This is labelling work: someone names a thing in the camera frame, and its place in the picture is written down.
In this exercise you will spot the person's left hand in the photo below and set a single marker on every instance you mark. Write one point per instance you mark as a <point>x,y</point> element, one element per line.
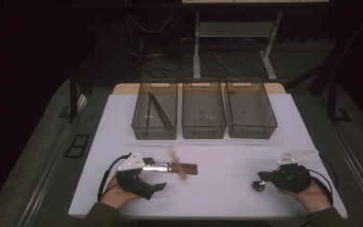
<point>115,197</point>

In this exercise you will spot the black metal stand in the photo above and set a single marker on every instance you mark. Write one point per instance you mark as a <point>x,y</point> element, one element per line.
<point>332,101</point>

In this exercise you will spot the metal floor rail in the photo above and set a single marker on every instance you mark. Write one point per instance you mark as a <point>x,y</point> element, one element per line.
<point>48,167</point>
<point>353,157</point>

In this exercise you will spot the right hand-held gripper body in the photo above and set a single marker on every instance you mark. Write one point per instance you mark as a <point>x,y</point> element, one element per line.
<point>291,178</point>

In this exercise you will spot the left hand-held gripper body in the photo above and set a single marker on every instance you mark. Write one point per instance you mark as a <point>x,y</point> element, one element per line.
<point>131,162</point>

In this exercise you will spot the white table mat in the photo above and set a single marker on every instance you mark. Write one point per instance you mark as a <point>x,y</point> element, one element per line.
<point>119,126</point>

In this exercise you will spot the black chopstick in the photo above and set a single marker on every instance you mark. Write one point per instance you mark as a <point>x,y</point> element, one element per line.
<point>148,110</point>
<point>159,111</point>

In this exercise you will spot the light wooden spoon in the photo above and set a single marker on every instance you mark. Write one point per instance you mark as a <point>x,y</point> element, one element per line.
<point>179,168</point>

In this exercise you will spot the translucent brown plastic bin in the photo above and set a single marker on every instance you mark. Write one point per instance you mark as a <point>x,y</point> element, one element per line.
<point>160,94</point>
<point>250,110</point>
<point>203,110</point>

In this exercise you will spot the person's right hand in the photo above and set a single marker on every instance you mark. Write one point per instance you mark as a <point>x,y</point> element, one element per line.
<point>312,197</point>

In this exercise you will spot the white metal desk frame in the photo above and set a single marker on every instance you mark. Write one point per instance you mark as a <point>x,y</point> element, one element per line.
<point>233,29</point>

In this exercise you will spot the metal spoon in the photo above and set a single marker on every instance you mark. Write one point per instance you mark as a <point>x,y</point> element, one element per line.
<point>258,186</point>

